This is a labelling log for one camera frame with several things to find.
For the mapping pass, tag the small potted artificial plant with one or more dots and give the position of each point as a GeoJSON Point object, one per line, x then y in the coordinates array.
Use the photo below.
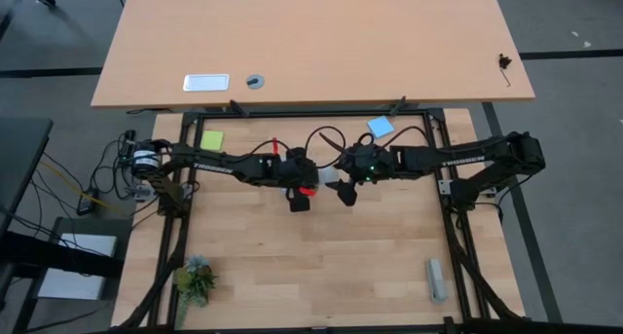
{"type": "Point", "coordinates": [194, 283]}

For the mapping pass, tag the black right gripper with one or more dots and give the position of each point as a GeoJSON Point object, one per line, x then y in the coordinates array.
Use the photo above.
{"type": "Point", "coordinates": [367, 163]}

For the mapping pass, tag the blue sticky note pad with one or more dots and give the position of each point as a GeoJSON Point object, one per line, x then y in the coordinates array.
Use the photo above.
{"type": "Point", "coordinates": [380, 126]}

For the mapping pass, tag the silver rectangular desk plate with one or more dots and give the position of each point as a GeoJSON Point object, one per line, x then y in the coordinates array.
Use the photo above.
{"type": "Point", "coordinates": [206, 82]}

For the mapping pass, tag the white storage box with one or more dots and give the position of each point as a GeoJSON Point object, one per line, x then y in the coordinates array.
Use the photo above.
{"type": "Point", "coordinates": [73, 285]}

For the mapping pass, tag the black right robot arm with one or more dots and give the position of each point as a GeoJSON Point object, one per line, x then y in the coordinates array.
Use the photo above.
{"type": "Point", "coordinates": [462, 161]}

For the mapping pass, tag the black power adapter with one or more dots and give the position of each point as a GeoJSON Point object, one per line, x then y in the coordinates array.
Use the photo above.
{"type": "Point", "coordinates": [87, 203]}

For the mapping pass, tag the black side desk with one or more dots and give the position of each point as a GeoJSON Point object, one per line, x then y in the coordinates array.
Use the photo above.
{"type": "Point", "coordinates": [19, 154]}

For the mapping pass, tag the black frame clamp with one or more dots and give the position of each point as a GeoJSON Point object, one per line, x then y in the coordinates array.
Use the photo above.
{"type": "Point", "coordinates": [238, 107]}
{"type": "Point", "coordinates": [398, 106]}

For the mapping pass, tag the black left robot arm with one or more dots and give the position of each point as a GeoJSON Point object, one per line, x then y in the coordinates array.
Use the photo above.
{"type": "Point", "coordinates": [214, 162]}

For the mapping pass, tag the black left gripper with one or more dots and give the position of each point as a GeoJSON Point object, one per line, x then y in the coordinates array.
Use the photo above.
{"type": "Point", "coordinates": [297, 171]}

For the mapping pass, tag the light wooden desk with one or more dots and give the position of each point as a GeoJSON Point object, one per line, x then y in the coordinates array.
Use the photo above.
{"type": "Point", "coordinates": [311, 42]}

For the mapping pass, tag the black aluminium table frame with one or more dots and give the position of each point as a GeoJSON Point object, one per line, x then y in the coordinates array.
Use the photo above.
{"type": "Point", "coordinates": [292, 114]}

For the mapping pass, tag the white lightbulb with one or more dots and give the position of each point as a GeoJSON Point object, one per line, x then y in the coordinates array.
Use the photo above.
{"type": "Point", "coordinates": [330, 174]}

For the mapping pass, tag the green sticky note pad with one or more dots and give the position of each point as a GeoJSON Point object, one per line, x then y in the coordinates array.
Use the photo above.
{"type": "Point", "coordinates": [212, 140]}

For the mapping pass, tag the grey stapler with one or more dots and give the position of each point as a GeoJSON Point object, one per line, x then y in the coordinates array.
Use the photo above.
{"type": "Point", "coordinates": [436, 280]}

